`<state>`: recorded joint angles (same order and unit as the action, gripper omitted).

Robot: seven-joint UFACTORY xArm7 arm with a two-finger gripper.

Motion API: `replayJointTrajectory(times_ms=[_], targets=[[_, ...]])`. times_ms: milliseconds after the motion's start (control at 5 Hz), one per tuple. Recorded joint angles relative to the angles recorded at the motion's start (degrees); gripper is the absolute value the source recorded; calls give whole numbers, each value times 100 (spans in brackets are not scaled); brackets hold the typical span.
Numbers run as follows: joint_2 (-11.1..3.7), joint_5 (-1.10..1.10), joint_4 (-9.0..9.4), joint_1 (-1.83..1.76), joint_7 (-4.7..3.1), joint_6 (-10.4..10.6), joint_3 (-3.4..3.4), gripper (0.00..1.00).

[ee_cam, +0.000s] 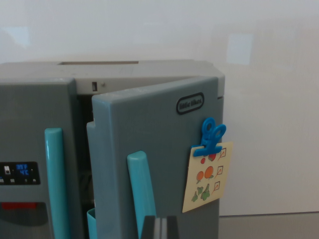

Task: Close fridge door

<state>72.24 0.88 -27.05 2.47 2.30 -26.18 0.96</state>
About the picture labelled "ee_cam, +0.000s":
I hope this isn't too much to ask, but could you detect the cream grocery list card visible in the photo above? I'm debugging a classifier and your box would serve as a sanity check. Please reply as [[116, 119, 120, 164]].
[[181, 141, 234, 214]]

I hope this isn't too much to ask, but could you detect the red dispenser lever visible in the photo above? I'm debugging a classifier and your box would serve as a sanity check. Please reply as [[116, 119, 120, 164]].
[[1, 202, 38, 210]]

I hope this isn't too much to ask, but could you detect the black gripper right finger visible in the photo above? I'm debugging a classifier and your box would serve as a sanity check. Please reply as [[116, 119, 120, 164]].
[[161, 215, 180, 239]]

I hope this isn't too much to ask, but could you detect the light grey toy fridge body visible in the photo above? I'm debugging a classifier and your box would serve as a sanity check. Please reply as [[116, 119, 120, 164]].
[[0, 59, 226, 239]]

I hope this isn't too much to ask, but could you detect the black temperature display panel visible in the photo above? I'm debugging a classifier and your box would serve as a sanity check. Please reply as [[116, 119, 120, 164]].
[[0, 161, 41, 185]]

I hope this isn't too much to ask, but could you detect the short teal door handle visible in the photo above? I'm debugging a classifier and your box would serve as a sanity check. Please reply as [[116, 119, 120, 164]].
[[126, 150, 157, 239]]

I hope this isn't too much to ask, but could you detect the teal door shelf bin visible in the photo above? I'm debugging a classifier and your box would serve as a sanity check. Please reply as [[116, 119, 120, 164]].
[[86, 208, 98, 239]]

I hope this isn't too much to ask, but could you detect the blue plastic clip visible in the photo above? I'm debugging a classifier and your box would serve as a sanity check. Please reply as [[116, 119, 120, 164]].
[[193, 117, 227, 157]]

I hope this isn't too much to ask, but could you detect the long teal door handle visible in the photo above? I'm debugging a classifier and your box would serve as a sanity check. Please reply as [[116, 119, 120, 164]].
[[44, 127, 71, 239]]

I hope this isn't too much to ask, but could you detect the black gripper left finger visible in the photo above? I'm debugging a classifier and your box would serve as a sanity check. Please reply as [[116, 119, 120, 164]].
[[142, 215, 162, 239]]

